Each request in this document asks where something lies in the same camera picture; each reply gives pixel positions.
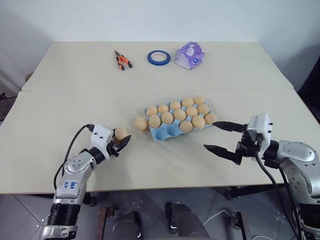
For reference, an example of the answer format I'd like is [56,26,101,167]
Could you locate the purple tissue pack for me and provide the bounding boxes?
[174,41,206,70]

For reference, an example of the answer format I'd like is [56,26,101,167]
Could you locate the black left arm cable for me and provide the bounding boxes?
[53,123,95,191]

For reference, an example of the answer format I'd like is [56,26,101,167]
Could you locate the blue egg carton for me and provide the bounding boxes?
[145,99,218,143]

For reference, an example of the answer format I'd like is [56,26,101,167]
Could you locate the blue tape roll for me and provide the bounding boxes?
[146,50,172,67]

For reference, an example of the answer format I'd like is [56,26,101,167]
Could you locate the dark rounded shape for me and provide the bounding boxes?
[112,211,145,240]
[164,201,210,240]

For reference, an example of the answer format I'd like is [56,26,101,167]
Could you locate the black table frame bracket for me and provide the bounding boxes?
[81,192,98,207]
[223,184,287,201]

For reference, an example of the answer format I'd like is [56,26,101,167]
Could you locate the white floor cable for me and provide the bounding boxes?
[202,208,235,227]

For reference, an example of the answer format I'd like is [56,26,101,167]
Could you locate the dark background clutter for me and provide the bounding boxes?
[0,92,16,122]

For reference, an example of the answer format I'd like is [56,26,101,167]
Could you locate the orange handled pliers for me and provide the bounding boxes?
[113,49,134,71]

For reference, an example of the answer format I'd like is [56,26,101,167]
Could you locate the rusty metal frame bar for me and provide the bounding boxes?
[97,206,120,240]
[232,211,252,240]

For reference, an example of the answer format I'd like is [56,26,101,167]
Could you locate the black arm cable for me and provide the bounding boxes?
[53,123,95,191]
[254,149,305,240]

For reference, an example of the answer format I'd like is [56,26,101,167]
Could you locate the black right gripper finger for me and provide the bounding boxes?
[212,120,248,133]
[203,143,241,166]

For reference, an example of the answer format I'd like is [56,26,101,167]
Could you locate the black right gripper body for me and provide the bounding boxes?
[235,129,264,159]

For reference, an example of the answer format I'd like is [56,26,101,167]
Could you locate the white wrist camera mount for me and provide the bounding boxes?
[246,112,274,161]
[90,124,114,161]

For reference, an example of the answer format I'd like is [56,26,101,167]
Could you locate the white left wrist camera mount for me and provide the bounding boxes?
[90,124,114,161]

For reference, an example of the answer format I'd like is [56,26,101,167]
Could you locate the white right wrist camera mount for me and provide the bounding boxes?
[246,112,274,161]

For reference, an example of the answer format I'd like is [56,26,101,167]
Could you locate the black background object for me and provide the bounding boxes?
[297,47,320,111]

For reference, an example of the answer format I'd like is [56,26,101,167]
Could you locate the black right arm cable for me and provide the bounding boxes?
[254,149,305,240]

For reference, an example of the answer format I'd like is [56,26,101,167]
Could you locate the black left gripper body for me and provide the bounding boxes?
[106,141,119,159]

